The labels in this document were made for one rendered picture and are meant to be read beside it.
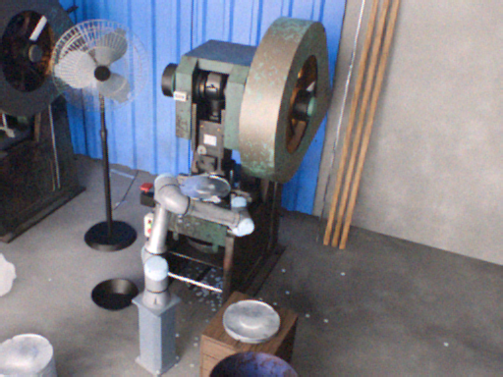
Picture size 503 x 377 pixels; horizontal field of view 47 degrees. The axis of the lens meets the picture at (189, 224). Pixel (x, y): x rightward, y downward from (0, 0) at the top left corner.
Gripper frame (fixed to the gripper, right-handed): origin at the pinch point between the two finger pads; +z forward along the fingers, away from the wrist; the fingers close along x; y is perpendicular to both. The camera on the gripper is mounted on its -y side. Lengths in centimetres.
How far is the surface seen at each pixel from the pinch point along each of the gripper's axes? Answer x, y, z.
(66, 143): 32, 43, 169
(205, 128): -34.8, -1.6, 17.3
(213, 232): 20.3, 1.8, -3.6
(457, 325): 78, -130, -79
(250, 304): 40, 1, -47
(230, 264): 34.5, -2.0, -18.2
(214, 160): -18.1, -3.9, 9.7
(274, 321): 40, -4, -64
